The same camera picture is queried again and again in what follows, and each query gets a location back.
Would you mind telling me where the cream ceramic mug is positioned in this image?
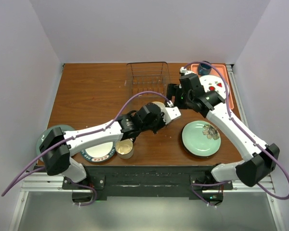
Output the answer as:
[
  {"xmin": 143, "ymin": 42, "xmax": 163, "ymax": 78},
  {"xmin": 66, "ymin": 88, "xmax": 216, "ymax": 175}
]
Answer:
[{"xmin": 115, "ymin": 139, "xmax": 134, "ymax": 159}]

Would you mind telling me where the mint green flower plate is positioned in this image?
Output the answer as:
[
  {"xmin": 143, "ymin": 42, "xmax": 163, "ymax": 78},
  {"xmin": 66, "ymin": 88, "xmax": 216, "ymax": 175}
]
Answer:
[{"xmin": 181, "ymin": 120, "xmax": 221, "ymax": 158}]

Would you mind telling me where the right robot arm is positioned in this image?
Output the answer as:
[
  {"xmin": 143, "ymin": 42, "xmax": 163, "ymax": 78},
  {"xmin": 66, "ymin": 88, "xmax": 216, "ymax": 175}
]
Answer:
[{"xmin": 166, "ymin": 71, "xmax": 280, "ymax": 189}]

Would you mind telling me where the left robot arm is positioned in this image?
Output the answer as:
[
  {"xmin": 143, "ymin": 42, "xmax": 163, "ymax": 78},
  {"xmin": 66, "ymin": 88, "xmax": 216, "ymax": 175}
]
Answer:
[{"xmin": 39, "ymin": 103, "xmax": 172, "ymax": 189}]

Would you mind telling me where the dark blue mug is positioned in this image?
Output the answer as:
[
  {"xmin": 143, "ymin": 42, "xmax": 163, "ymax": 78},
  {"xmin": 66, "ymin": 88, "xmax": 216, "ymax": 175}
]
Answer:
[{"xmin": 197, "ymin": 61, "xmax": 211, "ymax": 76}]

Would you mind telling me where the watermelon pattern plate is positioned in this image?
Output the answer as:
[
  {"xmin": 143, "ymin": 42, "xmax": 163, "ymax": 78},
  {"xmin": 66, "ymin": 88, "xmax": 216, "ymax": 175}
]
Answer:
[{"xmin": 199, "ymin": 75, "xmax": 226, "ymax": 99}]

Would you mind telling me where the salmon pink tray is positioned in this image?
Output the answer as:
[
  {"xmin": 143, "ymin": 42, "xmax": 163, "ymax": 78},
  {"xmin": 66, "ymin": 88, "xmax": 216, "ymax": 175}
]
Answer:
[{"xmin": 187, "ymin": 64, "xmax": 234, "ymax": 110}]

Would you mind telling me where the white plate green lettered rim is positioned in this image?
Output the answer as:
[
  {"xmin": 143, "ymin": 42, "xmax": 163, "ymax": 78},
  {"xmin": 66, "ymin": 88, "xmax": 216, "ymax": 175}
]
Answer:
[{"xmin": 80, "ymin": 142, "xmax": 116, "ymax": 163}]

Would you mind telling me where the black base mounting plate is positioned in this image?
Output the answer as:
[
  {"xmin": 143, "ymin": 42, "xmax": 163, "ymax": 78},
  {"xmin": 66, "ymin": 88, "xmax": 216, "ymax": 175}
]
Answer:
[{"xmin": 62, "ymin": 166, "xmax": 233, "ymax": 205}]

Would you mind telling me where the dark blue plate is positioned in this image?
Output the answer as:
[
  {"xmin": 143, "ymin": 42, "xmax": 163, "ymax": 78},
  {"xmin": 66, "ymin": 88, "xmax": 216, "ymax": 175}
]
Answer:
[{"xmin": 181, "ymin": 135, "xmax": 221, "ymax": 158}]

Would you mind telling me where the grey green plate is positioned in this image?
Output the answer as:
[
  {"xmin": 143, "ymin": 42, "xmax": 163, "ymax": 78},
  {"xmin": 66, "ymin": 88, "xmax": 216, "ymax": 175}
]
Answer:
[{"xmin": 36, "ymin": 124, "xmax": 75, "ymax": 156}]

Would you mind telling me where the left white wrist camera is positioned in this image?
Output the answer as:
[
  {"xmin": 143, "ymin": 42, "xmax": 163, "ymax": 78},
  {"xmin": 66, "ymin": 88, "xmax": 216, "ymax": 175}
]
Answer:
[{"xmin": 163, "ymin": 101, "xmax": 181, "ymax": 124}]

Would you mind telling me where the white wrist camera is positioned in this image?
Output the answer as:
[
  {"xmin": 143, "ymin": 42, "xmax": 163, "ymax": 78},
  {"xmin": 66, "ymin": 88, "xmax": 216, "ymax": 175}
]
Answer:
[
  {"xmin": 179, "ymin": 66, "xmax": 194, "ymax": 76},
  {"xmin": 163, "ymin": 101, "xmax": 181, "ymax": 124}
]

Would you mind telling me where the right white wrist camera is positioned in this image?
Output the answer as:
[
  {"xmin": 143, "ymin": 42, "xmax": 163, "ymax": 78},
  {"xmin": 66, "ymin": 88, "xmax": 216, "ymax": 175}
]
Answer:
[{"xmin": 179, "ymin": 66, "xmax": 194, "ymax": 76}]

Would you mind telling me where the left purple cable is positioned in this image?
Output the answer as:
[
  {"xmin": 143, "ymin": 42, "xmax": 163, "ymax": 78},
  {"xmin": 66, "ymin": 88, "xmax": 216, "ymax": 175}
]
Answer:
[{"xmin": 1, "ymin": 91, "xmax": 171, "ymax": 197}]

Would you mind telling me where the purple cable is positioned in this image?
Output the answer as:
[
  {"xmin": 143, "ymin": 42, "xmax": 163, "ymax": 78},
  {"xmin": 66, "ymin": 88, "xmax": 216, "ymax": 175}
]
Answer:
[
  {"xmin": 1, "ymin": 91, "xmax": 171, "ymax": 197},
  {"xmin": 183, "ymin": 60, "xmax": 289, "ymax": 200}
]

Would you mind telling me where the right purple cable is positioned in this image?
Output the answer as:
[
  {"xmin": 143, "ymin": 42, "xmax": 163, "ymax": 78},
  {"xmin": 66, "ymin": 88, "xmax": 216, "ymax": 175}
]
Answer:
[{"xmin": 183, "ymin": 60, "xmax": 289, "ymax": 200}]

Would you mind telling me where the black wire dish rack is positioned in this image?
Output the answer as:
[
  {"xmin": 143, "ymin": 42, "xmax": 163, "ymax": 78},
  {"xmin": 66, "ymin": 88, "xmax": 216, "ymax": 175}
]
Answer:
[{"xmin": 126, "ymin": 62, "xmax": 170, "ymax": 96}]

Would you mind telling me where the aluminium frame rail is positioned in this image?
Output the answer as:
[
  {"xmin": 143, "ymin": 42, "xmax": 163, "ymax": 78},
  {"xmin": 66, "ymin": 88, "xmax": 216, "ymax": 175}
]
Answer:
[{"xmin": 9, "ymin": 172, "xmax": 94, "ymax": 231}]

